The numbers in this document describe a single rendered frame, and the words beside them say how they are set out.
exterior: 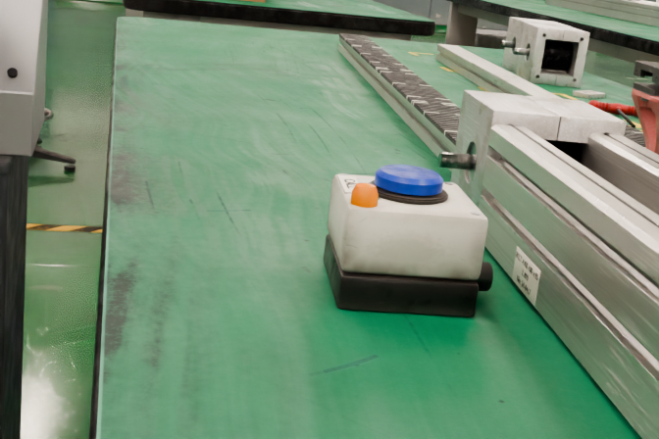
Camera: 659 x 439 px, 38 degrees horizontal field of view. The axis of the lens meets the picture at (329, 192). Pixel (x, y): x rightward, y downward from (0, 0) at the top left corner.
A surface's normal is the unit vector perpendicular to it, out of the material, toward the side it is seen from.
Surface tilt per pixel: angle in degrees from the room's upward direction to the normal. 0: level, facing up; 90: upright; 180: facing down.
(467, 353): 0
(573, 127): 90
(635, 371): 90
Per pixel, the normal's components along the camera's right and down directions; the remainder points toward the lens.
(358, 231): 0.11, 0.26
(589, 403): 0.11, -0.96
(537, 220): -0.99, -0.07
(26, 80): 0.22, -0.50
